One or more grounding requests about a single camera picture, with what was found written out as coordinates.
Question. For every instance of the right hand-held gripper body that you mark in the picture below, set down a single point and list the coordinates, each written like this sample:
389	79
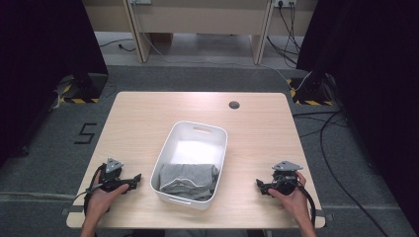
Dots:
285	179

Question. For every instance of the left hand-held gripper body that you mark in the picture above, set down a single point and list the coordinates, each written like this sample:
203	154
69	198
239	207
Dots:
110	176

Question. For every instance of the grey shorts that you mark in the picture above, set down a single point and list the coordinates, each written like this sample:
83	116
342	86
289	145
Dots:
187	181

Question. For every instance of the white plastic basket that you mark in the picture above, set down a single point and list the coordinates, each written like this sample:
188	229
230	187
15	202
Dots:
197	148

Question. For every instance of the person's right hand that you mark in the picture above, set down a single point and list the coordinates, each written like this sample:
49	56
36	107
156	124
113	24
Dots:
294	204

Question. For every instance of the person's left hand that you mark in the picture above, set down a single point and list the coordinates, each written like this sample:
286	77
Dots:
99	204

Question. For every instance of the grey tape strip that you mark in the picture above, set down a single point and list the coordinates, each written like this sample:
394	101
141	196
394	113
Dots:
75	209
327	216

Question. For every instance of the black stand base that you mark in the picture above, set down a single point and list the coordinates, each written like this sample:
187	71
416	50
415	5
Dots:
313	89
94	85

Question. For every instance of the black curtain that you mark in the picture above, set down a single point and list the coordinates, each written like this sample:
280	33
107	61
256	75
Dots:
378	82
39	65

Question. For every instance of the beige background desk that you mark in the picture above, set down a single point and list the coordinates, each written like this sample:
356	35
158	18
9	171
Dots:
204	16

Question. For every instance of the white wall socket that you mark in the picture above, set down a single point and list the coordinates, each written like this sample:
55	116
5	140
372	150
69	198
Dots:
285	2

